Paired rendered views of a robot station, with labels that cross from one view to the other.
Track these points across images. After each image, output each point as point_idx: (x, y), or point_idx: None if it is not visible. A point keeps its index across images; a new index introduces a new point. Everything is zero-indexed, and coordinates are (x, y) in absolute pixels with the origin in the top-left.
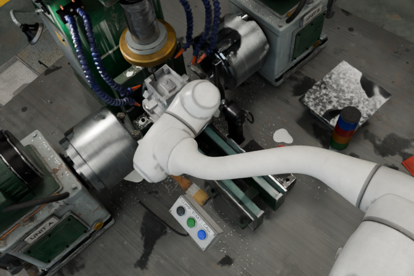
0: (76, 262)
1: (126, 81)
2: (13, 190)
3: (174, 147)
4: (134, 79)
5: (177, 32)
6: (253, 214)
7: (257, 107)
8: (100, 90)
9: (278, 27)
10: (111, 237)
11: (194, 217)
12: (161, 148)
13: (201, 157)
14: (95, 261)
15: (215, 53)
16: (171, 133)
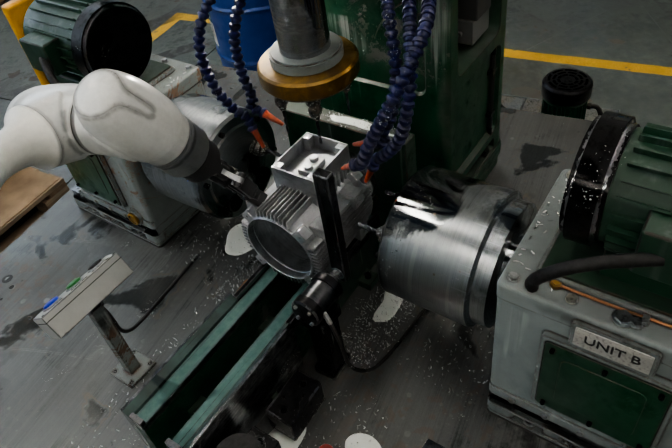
0: (104, 228)
1: (300, 115)
2: (67, 56)
3: (20, 104)
4: (313, 125)
5: (542, 203)
6: (137, 408)
7: (420, 385)
8: (198, 50)
9: (505, 275)
10: (137, 251)
11: (79, 282)
12: (26, 95)
13: (1, 140)
14: (104, 246)
15: (394, 197)
16: (48, 95)
